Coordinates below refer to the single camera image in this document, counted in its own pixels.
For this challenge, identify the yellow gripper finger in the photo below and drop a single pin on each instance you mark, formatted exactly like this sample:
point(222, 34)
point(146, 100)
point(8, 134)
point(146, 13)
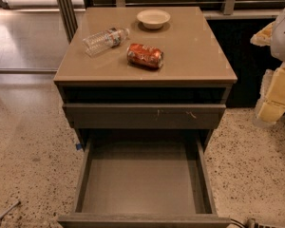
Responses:
point(263, 37)
point(271, 105)

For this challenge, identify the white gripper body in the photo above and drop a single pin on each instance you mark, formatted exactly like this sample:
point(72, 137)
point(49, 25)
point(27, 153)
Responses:
point(284, 37)

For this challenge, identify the crushed orange soda can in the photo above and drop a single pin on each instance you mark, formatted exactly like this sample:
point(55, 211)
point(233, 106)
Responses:
point(144, 55)

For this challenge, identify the grey drawer cabinet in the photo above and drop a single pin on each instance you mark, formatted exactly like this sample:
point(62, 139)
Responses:
point(195, 69)

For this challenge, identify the open grey middle drawer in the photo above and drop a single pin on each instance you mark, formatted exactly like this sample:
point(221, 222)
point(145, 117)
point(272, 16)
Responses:
point(134, 184)

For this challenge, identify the closed grey top drawer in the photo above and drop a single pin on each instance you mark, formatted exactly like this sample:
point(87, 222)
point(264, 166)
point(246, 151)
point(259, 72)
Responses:
point(144, 116)

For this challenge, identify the white shallow bowl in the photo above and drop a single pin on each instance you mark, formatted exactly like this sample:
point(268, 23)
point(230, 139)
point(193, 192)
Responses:
point(153, 18)

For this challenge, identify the clear plastic water bottle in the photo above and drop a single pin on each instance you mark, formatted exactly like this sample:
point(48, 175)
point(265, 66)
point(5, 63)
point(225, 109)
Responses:
point(104, 40)

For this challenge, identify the blue tape piece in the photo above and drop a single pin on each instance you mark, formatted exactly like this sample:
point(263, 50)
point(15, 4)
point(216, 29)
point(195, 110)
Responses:
point(78, 146)

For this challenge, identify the metal rod on floor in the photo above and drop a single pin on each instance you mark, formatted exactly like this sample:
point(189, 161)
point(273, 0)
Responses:
point(17, 203)

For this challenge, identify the grey metal post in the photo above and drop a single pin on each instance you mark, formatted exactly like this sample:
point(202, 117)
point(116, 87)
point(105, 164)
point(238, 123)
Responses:
point(68, 17)

